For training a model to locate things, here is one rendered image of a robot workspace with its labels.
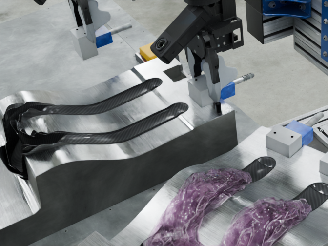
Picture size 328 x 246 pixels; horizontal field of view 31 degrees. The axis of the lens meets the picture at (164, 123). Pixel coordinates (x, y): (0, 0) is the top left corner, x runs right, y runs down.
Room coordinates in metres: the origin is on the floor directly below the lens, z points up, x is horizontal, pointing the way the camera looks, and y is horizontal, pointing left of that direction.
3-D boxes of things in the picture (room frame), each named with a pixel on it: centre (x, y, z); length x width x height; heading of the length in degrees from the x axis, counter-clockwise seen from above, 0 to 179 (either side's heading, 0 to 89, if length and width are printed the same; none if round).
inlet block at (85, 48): (1.16, 0.09, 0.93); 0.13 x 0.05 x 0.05; 111
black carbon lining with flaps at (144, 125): (0.89, 0.13, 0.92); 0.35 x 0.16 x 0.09; 111
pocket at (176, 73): (1.02, -0.05, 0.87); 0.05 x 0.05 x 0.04; 21
